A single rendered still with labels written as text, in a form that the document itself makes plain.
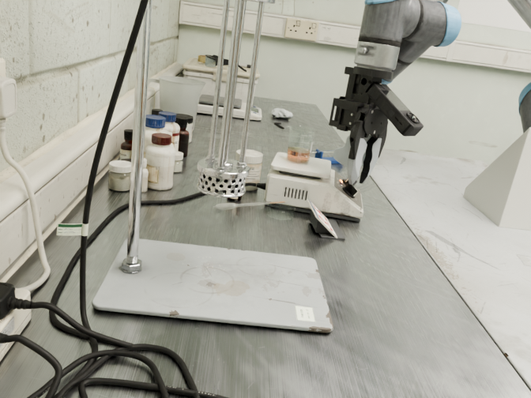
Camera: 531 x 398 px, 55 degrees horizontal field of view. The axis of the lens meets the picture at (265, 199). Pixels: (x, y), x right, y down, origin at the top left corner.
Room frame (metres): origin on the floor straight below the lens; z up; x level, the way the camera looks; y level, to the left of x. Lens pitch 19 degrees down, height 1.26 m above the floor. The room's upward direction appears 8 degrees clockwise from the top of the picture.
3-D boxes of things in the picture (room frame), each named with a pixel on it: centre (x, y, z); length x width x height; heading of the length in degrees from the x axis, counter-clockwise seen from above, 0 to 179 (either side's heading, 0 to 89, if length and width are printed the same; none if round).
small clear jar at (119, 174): (0.96, 0.29, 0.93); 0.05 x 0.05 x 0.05
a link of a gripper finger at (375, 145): (0.97, -0.17, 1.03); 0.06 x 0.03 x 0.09; 46
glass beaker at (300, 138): (1.03, -0.05, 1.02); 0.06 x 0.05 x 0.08; 106
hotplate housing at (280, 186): (1.03, -0.09, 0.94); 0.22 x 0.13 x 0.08; 85
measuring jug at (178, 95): (1.55, 0.32, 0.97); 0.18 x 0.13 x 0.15; 103
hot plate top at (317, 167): (1.03, -0.07, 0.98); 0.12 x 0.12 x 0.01; 85
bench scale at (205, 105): (1.93, 0.19, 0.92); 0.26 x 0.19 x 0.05; 94
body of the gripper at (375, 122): (0.96, -0.15, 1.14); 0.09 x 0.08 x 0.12; 46
